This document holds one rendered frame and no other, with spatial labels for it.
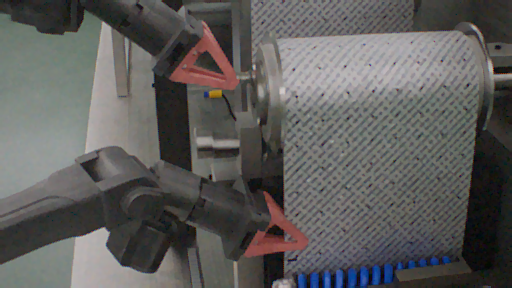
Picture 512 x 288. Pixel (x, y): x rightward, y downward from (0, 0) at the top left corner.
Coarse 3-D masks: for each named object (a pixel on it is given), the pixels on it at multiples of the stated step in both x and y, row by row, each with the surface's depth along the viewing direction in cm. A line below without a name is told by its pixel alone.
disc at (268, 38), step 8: (264, 40) 92; (272, 40) 87; (272, 48) 87; (272, 56) 87; (280, 64) 84; (280, 72) 84; (280, 80) 84; (280, 88) 84; (280, 96) 84; (280, 104) 84; (280, 112) 85; (280, 120) 85; (280, 128) 86; (280, 136) 86; (272, 144) 93; (280, 144) 87; (280, 152) 89
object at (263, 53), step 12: (468, 36) 92; (264, 48) 88; (264, 60) 87; (480, 60) 89; (480, 72) 89; (276, 84) 85; (480, 84) 89; (276, 96) 85; (480, 96) 89; (276, 108) 86; (480, 108) 90; (276, 120) 86; (264, 132) 92; (276, 132) 88
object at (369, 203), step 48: (336, 144) 88; (384, 144) 89; (432, 144) 90; (288, 192) 90; (336, 192) 91; (384, 192) 92; (432, 192) 93; (288, 240) 92; (336, 240) 93; (384, 240) 95; (432, 240) 96
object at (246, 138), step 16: (240, 112) 98; (240, 128) 94; (256, 128) 94; (224, 144) 95; (240, 144) 95; (256, 144) 95; (240, 160) 96; (256, 160) 96; (208, 176) 100; (224, 176) 97; (256, 176) 96; (240, 256) 102; (256, 256) 102; (240, 272) 103; (256, 272) 103
